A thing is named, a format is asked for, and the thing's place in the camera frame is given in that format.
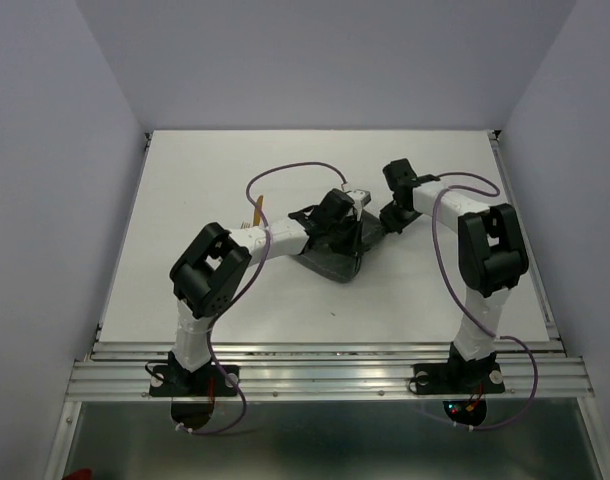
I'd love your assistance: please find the grey cloth napkin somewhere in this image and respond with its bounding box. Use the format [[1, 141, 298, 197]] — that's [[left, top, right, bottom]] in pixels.
[[292, 212, 386, 284]]

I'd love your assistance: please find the gold knife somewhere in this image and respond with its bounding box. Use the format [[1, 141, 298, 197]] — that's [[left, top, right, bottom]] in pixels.
[[253, 195, 264, 227]]

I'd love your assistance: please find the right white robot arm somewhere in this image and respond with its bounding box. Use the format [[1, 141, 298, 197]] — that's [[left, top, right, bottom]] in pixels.
[[380, 159, 529, 395]]

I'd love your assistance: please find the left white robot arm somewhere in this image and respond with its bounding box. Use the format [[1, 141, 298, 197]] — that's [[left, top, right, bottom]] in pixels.
[[164, 189, 371, 394]]

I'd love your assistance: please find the red object at corner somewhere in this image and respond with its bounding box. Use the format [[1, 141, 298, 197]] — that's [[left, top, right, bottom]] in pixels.
[[62, 468, 93, 480]]

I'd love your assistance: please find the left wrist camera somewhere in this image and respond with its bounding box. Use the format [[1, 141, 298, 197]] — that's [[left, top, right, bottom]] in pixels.
[[341, 185, 371, 208]]

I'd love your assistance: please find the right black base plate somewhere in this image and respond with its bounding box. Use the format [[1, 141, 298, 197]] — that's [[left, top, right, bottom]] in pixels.
[[408, 363, 506, 397]]

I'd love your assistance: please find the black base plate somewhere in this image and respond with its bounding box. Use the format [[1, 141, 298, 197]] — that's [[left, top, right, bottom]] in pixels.
[[145, 363, 237, 399], [408, 363, 506, 397]]

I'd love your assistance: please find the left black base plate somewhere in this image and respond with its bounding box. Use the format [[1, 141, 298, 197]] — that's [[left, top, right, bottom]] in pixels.
[[145, 363, 237, 399]]

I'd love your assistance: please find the aluminium mounting rail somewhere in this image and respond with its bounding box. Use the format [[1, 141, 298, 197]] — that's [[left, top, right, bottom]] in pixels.
[[66, 339, 594, 402]]

